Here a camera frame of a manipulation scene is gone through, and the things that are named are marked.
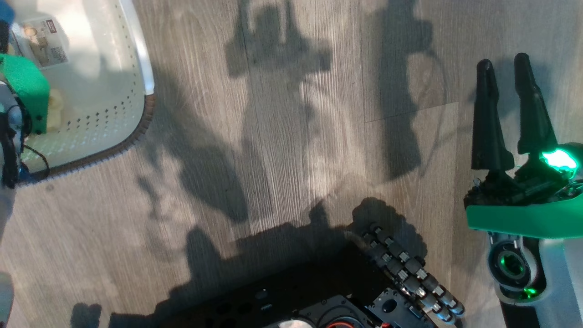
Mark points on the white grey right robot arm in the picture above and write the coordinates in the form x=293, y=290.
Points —
x=560, y=273

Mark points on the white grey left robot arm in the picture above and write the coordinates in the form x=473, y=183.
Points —
x=5, y=205

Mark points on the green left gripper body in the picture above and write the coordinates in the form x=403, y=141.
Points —
x=27, y=82

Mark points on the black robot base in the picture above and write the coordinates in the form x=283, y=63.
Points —
x=296, y=296

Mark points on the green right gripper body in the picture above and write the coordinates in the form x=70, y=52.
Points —
x=524, y=214

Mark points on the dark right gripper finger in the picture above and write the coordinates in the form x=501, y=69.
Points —
x=489, y=136
x=535, y=123

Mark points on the paper basket sticker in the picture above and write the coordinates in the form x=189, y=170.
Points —
x=41, y=43

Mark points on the pale yellow baby garment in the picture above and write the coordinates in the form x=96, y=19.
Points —
x=53, y=109

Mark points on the white perforated basket brown rim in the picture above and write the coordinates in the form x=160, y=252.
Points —
x=100, y=91

